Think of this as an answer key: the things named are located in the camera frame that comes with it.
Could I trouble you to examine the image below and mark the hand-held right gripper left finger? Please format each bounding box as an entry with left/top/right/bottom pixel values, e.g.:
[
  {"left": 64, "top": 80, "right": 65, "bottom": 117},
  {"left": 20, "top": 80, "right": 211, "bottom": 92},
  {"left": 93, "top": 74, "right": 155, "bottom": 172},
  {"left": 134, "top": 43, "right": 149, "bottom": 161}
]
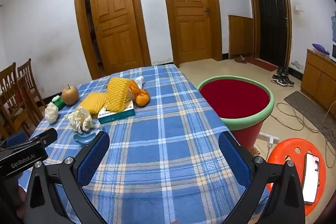
[{"left": 25, "top": 131, "right": 111, "bottom": 224}]

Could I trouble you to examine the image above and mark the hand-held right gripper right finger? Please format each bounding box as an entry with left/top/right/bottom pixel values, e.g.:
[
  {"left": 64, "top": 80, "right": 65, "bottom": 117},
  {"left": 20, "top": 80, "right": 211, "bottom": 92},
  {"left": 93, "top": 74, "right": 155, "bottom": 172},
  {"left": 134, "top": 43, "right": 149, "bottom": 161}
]
[{"left": 218, "top": 131, "right": 306, "bottom": 224}]

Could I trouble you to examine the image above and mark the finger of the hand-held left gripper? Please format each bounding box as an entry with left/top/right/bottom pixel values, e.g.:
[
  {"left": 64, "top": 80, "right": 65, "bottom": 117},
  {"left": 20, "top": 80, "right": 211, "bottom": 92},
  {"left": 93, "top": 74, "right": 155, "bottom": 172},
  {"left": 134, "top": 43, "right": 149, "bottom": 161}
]
[
  {"left": 6, "top": 133, "right": 30, "bottom": 148},
  {"left": 28, "top": 128, "right": 58, "bottom": 148}
]

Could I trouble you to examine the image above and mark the small blue dish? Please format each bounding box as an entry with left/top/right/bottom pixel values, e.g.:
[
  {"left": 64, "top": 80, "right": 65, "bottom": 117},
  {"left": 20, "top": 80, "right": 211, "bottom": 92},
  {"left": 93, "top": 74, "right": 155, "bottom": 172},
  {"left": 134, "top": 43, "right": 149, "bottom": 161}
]
[{"left": 73, "top": 127, "right": 105, "bottom": 146}]

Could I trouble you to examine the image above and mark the large white paper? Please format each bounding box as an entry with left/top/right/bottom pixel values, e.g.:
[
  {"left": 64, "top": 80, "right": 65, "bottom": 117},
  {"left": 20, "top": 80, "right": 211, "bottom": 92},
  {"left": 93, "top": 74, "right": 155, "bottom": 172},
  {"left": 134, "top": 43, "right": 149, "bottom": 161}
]
[{"left": 65, "top": 106, "right": 95, "bottom": 134}]

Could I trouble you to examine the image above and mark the white teal cardboard box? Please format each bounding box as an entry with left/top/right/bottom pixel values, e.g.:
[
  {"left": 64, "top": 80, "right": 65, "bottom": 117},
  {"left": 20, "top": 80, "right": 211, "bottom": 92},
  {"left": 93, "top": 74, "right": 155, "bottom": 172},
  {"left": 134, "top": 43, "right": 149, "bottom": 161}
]
[{"left": 98, "top": 98, "right": 136, "bottom": 124}]

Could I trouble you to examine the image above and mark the yellow foam fruit net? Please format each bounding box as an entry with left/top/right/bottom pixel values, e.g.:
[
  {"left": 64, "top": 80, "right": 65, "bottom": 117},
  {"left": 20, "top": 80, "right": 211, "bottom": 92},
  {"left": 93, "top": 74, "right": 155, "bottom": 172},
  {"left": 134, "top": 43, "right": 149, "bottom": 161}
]
[
  {"left": 106, "top": 77, "right": 134, "bottom": 113},
  {"left": 78, "top": 92, "right": 111, "bottom": 117}
]

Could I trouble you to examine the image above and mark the red bucket with green rim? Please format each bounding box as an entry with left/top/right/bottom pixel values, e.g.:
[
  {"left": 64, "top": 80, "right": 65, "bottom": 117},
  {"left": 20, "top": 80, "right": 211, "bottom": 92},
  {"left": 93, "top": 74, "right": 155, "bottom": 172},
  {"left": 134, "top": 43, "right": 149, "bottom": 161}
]
[{"left": 197, "top": 76, "right": 275, "bottom": 152}]

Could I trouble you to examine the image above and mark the orange plastic bag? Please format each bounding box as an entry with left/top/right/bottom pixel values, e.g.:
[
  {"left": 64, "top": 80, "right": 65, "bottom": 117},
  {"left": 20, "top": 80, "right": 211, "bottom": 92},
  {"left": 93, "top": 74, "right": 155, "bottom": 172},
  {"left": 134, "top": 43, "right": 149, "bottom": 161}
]
[{"left": 135, "top": 89, "right": 151, "bottom": 106}]

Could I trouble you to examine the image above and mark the orange peel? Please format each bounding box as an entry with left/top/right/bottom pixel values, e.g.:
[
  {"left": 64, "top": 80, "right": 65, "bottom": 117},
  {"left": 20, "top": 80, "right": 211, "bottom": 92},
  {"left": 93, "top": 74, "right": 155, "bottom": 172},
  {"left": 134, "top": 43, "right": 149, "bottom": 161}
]
[{"left": 128, "top": 81, "right": 143, "bottom": 95}]

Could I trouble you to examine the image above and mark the green plastic toy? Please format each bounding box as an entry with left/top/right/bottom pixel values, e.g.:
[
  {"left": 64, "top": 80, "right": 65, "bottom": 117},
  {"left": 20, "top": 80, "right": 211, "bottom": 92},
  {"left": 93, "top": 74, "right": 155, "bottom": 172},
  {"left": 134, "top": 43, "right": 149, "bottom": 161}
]
[{"left": 51, "top": 95, "right": 66, "bottom": 110}]

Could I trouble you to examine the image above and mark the white power strip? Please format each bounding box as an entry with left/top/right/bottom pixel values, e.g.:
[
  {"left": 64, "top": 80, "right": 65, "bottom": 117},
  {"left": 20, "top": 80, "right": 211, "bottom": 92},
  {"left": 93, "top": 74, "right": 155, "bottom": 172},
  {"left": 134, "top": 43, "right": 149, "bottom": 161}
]
[{"left": 256, "top": 132, "right": 280, "bottom": 144}]

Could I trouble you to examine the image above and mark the brown pear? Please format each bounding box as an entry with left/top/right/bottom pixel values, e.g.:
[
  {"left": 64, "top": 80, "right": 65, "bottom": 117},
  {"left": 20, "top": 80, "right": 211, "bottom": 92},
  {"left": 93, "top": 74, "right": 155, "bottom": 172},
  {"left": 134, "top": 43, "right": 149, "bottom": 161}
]
[{"left": 62, "top": 84, "right": 79, "bottom": 105}]

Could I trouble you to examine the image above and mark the orange plastic stool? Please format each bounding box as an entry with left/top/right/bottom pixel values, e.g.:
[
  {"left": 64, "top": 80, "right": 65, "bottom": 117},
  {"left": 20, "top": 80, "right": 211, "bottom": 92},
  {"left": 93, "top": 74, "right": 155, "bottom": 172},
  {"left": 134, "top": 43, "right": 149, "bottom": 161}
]
[{"left": 265, "top": 138, "right": 327, "bottom": 216}]

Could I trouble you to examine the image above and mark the wooden chair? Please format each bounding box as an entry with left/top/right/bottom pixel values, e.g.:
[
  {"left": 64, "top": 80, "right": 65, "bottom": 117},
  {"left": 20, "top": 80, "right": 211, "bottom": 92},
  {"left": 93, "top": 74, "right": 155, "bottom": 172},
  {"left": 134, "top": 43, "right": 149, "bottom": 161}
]
[
  {"left": 17, "top": 58, "right": 48, "bottom": 114},
  {"left": 0, "top": 63, "right": 30, "bottom": 139}
]

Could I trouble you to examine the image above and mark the blue plaid tablecloth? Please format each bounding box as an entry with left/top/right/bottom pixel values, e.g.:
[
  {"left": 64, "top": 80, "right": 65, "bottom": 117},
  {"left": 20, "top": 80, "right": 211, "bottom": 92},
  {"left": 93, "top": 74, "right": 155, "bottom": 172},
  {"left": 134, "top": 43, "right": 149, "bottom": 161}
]
[{"left": 18, "top": 64, "right": 271, "bottom": 224}]

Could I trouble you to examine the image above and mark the white smartphone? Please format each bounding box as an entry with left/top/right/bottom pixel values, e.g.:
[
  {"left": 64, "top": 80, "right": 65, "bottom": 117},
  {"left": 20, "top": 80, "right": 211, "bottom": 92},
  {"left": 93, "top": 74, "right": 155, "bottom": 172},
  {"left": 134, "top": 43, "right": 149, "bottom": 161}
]
[{"left": 301, "top": 153, "right": 321, "bottom": 205}]

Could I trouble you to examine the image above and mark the grey floor mat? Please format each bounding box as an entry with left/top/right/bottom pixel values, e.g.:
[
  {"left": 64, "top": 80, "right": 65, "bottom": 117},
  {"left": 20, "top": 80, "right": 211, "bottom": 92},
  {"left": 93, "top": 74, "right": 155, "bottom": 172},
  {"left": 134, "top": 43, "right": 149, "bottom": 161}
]
[{"left": 284, "top": 91, "right": 336, "bottom": 132}]

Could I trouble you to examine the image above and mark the red doormat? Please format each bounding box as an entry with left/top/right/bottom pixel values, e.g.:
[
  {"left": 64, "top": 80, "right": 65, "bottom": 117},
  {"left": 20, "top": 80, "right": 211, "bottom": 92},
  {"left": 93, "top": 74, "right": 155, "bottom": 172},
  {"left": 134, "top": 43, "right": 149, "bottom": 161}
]
[{"left": 245, "top": 57, "right": 278, "bottom": 72}]

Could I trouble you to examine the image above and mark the wooden cabinet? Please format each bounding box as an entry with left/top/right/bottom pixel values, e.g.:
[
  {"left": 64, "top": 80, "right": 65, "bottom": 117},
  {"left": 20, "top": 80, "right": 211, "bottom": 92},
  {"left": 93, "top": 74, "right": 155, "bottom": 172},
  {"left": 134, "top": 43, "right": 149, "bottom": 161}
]
[{"left": 301, "top": 49, "right": 336, "bottom": 118}]

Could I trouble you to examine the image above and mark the ajar wooden door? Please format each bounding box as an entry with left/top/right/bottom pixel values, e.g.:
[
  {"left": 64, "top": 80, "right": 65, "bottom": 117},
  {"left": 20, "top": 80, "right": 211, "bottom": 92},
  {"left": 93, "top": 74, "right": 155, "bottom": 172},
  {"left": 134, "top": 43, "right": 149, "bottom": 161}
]
[{"left": 88, "top": 0, "right": 144, "bottom": 73}]

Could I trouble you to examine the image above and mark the purple bag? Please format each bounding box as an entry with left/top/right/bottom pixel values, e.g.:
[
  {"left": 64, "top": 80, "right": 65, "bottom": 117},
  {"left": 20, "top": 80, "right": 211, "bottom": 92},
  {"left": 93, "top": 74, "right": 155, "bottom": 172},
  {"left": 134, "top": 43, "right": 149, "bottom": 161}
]
[{"left": 312, "top": 43, "right": 330, "bottom": 54}]

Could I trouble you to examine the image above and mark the black entrance door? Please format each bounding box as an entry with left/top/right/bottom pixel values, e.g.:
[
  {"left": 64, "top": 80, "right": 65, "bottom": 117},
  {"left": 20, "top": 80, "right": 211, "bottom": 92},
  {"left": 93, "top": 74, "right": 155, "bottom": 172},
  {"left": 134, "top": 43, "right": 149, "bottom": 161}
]
[{"left": 256, "top": 0, "right": 288, "bottom": 67}]

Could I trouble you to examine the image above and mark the closed wooden door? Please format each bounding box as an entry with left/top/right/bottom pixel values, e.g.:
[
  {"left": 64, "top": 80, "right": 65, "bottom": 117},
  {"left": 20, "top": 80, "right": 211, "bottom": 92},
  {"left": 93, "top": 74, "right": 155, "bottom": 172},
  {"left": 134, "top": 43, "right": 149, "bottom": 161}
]
[{"left": 167, "top": 0, "right": 213, "bottom": 63}]

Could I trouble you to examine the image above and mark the grey floor cable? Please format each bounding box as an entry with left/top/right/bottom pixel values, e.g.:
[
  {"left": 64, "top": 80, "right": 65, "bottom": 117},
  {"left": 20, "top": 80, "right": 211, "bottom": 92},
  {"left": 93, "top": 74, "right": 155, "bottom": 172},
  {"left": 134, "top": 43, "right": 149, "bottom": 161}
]
[{"left": 274, "top": 102, "right": 336, "bottom": 159}]

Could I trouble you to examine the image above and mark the wooden wall panel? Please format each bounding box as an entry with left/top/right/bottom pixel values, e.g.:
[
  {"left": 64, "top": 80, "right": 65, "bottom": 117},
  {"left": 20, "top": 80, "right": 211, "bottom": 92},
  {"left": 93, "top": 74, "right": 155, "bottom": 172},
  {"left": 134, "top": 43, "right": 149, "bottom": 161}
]
[{"left": 228, "top": 15, "right": 255, "bottom": 56}]

